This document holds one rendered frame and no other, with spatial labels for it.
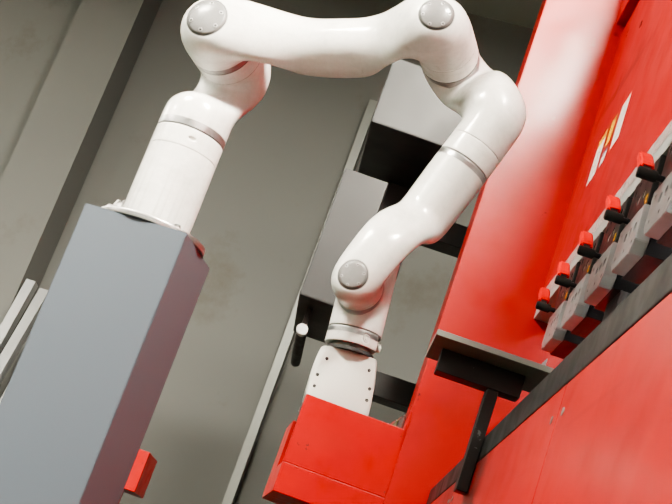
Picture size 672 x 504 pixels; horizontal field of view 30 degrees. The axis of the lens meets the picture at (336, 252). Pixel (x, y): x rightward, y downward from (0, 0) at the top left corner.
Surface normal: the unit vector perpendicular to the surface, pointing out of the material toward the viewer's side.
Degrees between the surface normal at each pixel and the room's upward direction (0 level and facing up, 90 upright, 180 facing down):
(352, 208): 90
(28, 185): 90
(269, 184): 90
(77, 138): 90
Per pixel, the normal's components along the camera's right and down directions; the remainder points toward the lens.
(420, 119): 0.07, -0.27
